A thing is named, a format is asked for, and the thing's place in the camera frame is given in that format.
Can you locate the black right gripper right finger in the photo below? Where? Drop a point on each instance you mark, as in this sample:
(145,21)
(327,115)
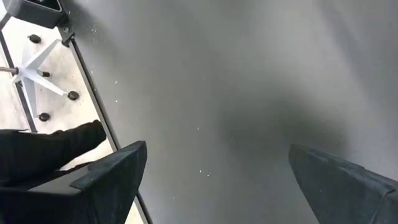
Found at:
(342,196)

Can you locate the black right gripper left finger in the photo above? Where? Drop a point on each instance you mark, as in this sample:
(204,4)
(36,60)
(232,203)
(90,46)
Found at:
(115,186)

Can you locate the person's leg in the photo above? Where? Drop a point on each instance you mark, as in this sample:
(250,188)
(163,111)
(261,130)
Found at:
(46,152)

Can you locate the white chair star base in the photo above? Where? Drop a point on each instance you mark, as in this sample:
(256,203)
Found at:
(29,73)

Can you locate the black rectangular box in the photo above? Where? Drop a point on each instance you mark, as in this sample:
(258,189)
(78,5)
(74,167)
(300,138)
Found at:
(34,15)

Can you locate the black table edge rail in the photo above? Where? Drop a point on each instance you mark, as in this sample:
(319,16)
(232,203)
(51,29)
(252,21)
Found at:
(93,90)

